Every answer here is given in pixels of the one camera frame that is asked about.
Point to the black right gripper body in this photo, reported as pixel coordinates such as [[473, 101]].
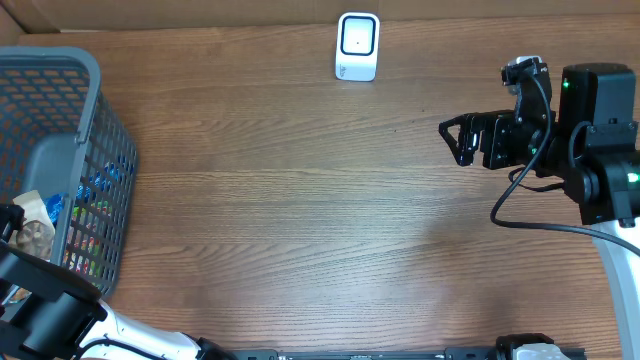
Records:
[[508, 140]]

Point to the green candy bag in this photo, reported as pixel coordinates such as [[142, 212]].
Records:
[[84, 246]]

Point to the brown nut snack bag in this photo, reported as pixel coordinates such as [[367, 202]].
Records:
[[36, 237]]

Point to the blue snack bar wrapper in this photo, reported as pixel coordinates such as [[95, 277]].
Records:
[[54, 206]]

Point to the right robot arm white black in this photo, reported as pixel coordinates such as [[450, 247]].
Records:
[[588, 145]]

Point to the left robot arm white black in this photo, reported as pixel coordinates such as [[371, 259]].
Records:
[[64, 316]]

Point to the white barcode scanner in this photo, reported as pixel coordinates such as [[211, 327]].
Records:
[[357, 46]]

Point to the grey plastic mesh basket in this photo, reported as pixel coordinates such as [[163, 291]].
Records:
[[59, 134]]

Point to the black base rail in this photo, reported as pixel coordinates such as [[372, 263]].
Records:
[[508, 347]]

